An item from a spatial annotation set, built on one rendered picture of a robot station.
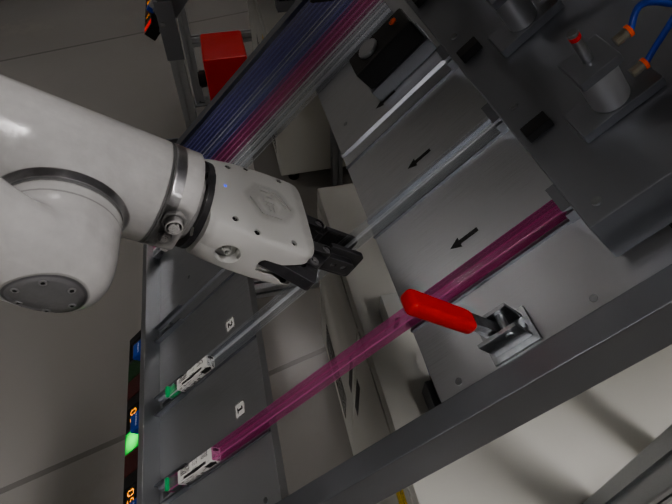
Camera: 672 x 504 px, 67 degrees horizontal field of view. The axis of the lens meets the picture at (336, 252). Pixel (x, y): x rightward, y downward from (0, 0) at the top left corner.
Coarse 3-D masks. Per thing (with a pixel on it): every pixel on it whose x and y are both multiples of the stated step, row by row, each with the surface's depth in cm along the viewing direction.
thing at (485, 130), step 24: (456, 144) 45; (480, 144) 44; (432, 168) 46; (408, 192) 47; (384, 216) 48; (360, 240) 50; (288, 288) 54; (264, 312) 55; (240, 336) 57; (216, 360) 59
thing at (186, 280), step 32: (192, 256) 74; (160, 288) 78; (192, 288) 71; (224, 288) 65; (160, 320) 74; (192, 320) 68; (224, 320) 62; (160, 352) 70; (192, 352) 64; (256, 352) 55; (160, 384) 67; (224, 384) 57; (256, 384) 53; (160, 416) 64; (192, 416) 59; (224, 416) 55; (160, 448) 61; (192, 448) 57; (256, 448) 50; (160, 480) 59; (224, 480) 51; (256, 480) 48
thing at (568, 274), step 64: (384, 0) 64; (384, 128) 55; (448, 128) 48; (384, 192) 51; (448, 192) 45; (512, 192) 41; (384, 256) 48; (448, 256) 43; (512, 256) 38; (576, 256) 35; (640, 256) 32; (576, 320) 33; (448, 384) 38
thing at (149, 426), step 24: (144, 264) 80; (144, 288) 76; (144, 312) 73; (144, 336) 70; (144, 360) 68; (144, 384) 65; (144, 408) 63; (144, 432) 61; (144, 456) 59; (144, 480) 58
